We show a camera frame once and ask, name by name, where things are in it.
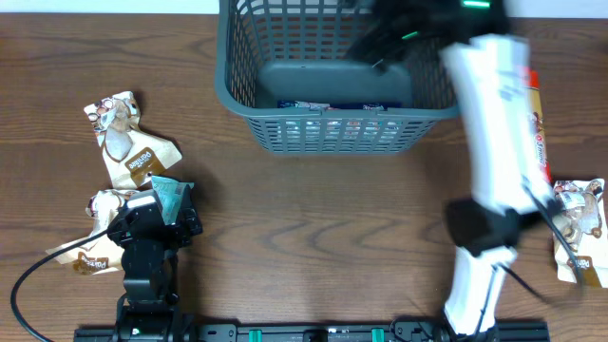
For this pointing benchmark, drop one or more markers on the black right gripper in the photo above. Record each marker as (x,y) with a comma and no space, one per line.
(383,35)

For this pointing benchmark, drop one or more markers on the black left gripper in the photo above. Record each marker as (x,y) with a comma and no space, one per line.
(181,230)

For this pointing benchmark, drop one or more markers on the teal snack packet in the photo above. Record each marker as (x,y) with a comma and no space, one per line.
(170,194)

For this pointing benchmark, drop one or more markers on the blue white snack bag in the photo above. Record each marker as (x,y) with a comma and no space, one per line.
(333,129)

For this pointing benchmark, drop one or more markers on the orange noodle pack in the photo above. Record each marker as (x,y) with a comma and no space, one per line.
(536,118)

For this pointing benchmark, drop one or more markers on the beige mushroom pouch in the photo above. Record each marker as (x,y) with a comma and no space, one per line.
(101,255)
(583,224)
(131,156)

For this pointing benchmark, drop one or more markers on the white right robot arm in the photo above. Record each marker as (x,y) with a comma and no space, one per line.
(487,64)

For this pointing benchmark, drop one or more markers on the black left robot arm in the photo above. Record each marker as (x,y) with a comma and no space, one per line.
(149,309)

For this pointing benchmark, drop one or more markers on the grey plastic basket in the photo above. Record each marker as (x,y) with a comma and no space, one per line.
(294,50)

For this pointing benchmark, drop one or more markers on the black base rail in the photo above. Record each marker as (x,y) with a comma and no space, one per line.
(396,331)

